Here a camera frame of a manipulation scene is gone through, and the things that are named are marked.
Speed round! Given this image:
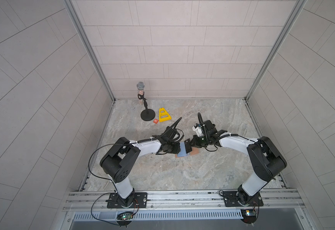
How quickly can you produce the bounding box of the black VIP credit card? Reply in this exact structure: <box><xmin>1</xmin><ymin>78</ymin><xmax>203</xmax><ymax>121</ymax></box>
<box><xmin>184</xmin><ymin>139</ymin><xmax>192</xmax><ymax>154</ymax></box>

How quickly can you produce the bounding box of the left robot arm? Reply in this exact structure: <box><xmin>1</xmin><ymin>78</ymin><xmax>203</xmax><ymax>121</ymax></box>
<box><xmin>99</xmin><ymin>127</ymin><xmax>184</xmax><ymax>200</ymax></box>

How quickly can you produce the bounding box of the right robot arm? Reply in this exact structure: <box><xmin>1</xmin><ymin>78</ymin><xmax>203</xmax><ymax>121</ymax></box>
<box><xmin>189</xmin><ymin>113</ymin><xmax>287</xmax><ymax>206</ymax></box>

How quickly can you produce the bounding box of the yellow triangular plastic block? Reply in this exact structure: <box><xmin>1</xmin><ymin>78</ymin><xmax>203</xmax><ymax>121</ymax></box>
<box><xmin>159</xmin><ymin>108</ymin><xmax>172</xmax><ymax>122</ymax></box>

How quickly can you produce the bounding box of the microphone on black stand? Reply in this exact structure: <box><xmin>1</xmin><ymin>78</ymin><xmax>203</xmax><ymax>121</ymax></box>
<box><xmin>136</xmin><ymin>81</ymin><xmax>156</xmax><ymax>121</ymax></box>

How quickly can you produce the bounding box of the left green circuit board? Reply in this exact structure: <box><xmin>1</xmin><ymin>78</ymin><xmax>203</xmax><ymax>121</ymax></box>
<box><xmin>116</xmin><ymin>212</ymin><xmax>134</xmax><ymax>221</ymax></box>

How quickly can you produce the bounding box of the right circuit board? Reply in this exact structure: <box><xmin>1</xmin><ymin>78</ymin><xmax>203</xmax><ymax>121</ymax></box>
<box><xmin>241</xmin><ymin>209</ymin><xmax>258</xmax><ymax>224</ymax></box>

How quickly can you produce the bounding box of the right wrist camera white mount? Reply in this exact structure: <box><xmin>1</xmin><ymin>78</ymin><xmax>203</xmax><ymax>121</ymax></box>
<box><xmin>192</xmin><ymin>124</ymin><xmax>204</xmax><ymax>137</ymax></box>

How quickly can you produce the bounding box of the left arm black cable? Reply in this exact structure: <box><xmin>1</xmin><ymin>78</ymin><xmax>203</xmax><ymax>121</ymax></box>
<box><xmin>88</xmin><ymin>116</ymin><xmax>183</xmax><ymax>182</ymax></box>

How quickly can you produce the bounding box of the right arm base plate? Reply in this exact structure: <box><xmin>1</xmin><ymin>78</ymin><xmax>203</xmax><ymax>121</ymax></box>
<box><xmin>219</xmin><ymin>190</ymin><xmax>264</xmax><ymax>207</ymax></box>

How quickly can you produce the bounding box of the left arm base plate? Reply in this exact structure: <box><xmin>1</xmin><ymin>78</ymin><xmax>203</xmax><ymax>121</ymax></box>
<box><xmin>107</xmin><ymin>192</ymin><xmax>148</xmax><ymax>209</ymax></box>

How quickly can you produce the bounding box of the aluminium mounting rail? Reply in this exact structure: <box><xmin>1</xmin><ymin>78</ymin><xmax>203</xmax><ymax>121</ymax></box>
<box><xmin>61</xmin><ymin>188</ymin><xmax>305</xmax><ymax>211</ymax></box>

